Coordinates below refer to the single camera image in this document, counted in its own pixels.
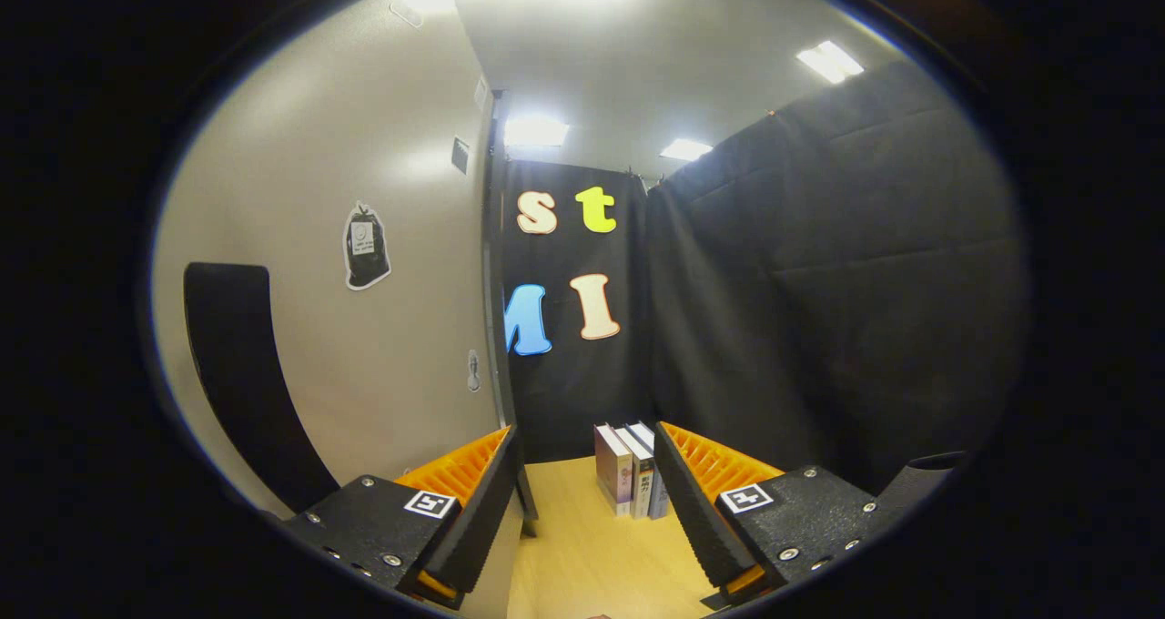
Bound double strip ceiling light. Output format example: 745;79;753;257
796;40;866;85

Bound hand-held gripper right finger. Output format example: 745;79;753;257
653;421;897;606

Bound black door handle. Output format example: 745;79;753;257
184;262;339;513

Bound dark grey cabinet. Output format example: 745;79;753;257
482;86;540;619

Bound beige cabinet door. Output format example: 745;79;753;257
150;0;524;619

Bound grey blue book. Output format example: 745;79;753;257
630;421;673;521

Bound black backdrop cloth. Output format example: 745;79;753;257
501;59;1034;497

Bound black ribbed hose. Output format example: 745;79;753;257
874;451;966;520

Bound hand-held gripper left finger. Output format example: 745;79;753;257
278;423;527;611

